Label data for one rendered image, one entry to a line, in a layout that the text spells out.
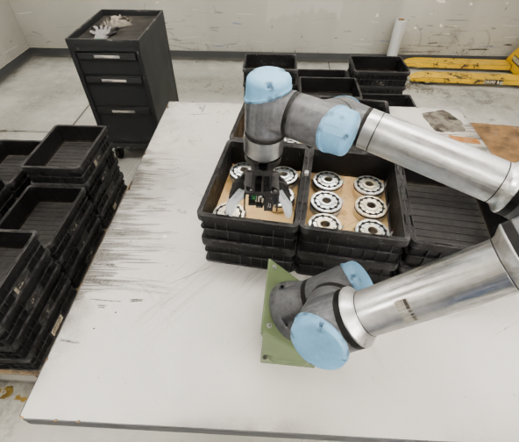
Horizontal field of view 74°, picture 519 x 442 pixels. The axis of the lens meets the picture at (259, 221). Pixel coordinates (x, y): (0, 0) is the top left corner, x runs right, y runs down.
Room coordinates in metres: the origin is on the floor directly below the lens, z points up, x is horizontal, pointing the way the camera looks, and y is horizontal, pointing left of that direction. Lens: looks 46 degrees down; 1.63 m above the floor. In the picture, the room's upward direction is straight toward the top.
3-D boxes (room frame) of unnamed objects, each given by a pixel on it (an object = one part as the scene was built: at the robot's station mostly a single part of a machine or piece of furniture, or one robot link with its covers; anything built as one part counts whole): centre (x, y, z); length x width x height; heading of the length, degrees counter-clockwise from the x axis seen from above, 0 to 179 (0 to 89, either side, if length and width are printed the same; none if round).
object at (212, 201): (0.87, 0.00, 0.87); 0.40 x 0.30 x 0.11; 170
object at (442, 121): (1.62, -0.95, 0.71); 0.22 x 0.19 x 0.01; 177
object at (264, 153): (0.56, -0.01, 1.27); 0.08 x 0.08 x 0.05
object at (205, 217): (0.87, 0.00, 0.92); 0.40 x 0.30 x 0.02; 170
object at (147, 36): (2.50, 0.93, 0.45); 0.60 x 0.45 x 0.90; 177
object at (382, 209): (0.81, -0.36, 0.86); 0.10 x 0.10 x 0.01
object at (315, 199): (0.83, -0.22, 0.86); 0.10 x 0.10 x 0.01
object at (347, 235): (0.82, -0.29, 0.92); 0.40 x 0.30 x 0.02; 170
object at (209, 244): (0.87, 0.00, 0.76); 0.40 x 0.30 x 0.12; 170
